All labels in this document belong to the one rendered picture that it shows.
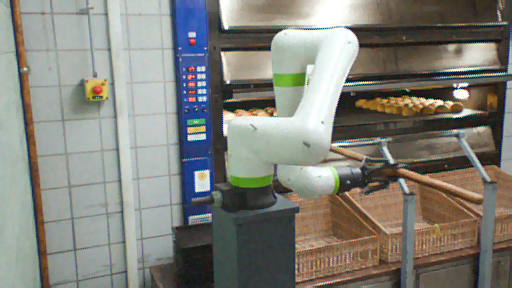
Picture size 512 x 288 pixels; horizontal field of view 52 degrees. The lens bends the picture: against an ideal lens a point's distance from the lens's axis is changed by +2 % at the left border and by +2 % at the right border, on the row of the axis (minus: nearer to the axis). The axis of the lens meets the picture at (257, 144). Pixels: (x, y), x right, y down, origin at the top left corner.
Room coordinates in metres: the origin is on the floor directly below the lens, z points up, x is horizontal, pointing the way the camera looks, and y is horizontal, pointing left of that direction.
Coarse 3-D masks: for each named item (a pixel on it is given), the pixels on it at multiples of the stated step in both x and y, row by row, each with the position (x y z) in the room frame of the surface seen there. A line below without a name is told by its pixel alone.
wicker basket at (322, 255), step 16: (304, 208) 2.69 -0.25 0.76; (320, 208) 2.72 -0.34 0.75; (336, 208) 2.69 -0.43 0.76; (304, 224) 2.66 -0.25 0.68; (320, 224) 2.70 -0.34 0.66; (336, 224) 2.69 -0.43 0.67; (352, 224) 2.55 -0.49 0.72; (304, 240) 2.64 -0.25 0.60; (320, 240) 2.66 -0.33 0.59; (336, 240) 2.65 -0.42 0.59; (352, 240) 2.29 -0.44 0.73; (368, 240) 2.33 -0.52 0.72; (304, 256) 2.19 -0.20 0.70; (320, 256) 2.23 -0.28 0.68; (336, 256) 2.26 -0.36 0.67; (352, 256) 2.30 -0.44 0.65; (368, 256) 2.41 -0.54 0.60; (304, 272) 2.19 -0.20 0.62; (320, 272) 2.23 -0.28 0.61; (336, 272) 2.26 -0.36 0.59
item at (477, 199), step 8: (336, 152) 2.13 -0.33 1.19; (344, 152) 2.07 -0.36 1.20; (352, 152) 2.03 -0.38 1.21; (360, 160) 1.96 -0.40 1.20; (400, 168) 1.75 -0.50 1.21; (400, 176) 1.73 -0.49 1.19; (408, 176) 1.69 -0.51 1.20; (416, 176) 1.66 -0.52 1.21; (424, 176) 1.64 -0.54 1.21; (424, 184) 1.62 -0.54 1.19; (432, 184) 1.58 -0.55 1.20; (440, 184) 1.55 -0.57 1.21; (448, 184) 1.54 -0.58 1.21; (448, 192) 1.52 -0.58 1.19; (456, 192) 1.49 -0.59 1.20; (464, 192) 1.46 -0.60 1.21; (472, 192) 1.45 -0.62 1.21; (464, 200) 1.46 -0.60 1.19; (472, 200) 1.43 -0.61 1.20; (480, 200) 1.42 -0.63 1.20
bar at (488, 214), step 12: (444, 132) 2.64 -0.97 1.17; (456, 132) 2.67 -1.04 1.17; (336, 144) 2.40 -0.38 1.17; (348, 144) 2.42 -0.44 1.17; (360, 144) 2.45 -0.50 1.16; (372, 144) 2.47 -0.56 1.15; (384, 144) 2.49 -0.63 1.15; (384, 156) 2.47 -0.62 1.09; (468, 156) 2.61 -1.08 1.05; (480, 168) 2.54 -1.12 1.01; (492, 180) 2.50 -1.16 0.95; (408, 192) 2.31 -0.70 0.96; (492, 192) 2.46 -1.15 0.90; (408, 204) 2.28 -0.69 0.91; (492, 204) 2.47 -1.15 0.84; (408, 216) 2.28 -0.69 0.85; (492, 216) 2.47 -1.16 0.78; (408, 228) 2.28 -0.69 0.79; (492, 228) 2.47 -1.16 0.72; (408, 240) 2.28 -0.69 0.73; (492, 240) 2.47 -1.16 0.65; (408, 252) 2.28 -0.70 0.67; (480, 252) 2.49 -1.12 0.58; (408, 264) 2.28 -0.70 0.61; (480, 264) 2.49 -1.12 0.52; (408, 276) 2.28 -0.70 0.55; (480, 276) 2.48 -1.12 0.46
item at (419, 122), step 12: (396, 120) 3.03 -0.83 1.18; (408, 120) 3.03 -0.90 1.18; (420, 120) 3.04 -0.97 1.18; (432, 120) 3.07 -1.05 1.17; (444, 120) 3.11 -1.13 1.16; (456, 120) 3.14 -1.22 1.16; (468, 120) 3.17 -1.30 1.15; (480, 120) 3.21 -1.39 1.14; (336, 132) 2.83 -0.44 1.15; (348, 132) 2.86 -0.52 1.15
